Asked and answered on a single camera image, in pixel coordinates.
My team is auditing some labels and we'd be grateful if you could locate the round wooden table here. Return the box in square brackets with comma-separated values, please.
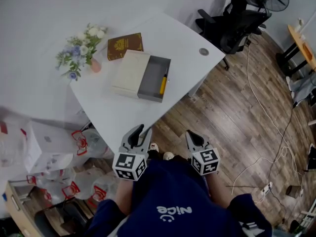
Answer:
[275, 23, 316, 78]

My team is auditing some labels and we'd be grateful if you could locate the white desk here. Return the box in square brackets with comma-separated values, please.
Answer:
[70, 11, 227, 155]

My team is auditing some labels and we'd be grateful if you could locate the flower bouquet in pink vase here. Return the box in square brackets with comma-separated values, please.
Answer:
[55, 23, 109, 81]

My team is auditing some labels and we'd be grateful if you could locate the white power strip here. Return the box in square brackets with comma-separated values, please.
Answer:
[259, 181, 274, 196]

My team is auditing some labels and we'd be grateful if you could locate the brown cylinder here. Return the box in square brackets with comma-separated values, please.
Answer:
[285, 185, 301, 198]

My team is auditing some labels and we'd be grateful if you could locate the person's right forearm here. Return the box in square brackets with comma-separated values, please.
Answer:
[204, 173, 234, 208]

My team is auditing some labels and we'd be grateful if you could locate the brown ornate book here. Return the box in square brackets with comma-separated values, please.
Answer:
[107, 32, 144, 61]

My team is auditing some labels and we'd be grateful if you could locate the navy blue shirt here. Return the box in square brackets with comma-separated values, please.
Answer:
[83, 158, 274, 237]

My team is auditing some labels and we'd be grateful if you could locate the white carton box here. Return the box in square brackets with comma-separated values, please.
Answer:
[23, 121, 75, 174]

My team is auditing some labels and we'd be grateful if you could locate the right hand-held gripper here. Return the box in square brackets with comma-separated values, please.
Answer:
[185, 129, 220, 176]

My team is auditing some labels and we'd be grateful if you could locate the pile of clear water bottles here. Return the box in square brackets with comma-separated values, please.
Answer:
[0, 112, 116, 208]

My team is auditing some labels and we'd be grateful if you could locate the light wooden cabinet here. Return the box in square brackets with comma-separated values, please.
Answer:
[4, 180, 38, 237]

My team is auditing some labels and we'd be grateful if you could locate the grey box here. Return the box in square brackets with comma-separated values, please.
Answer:
[137, 55, 172, 104]

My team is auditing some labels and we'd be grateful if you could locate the white floor cable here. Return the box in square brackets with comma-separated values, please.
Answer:
[232, 42, 305, 202]

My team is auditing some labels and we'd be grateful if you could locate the person's left forearm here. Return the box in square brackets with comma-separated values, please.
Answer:
[115, 178, 135, 216]

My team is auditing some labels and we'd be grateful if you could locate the beige flat box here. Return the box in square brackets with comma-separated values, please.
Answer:
[110, 49, 151, 99]

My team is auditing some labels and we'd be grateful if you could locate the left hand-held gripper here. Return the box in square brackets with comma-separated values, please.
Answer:
[112, 124, 153, 182]

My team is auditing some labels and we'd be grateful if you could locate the yellow handled screwdriver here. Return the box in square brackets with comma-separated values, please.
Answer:
[159, 67, 169, 95]

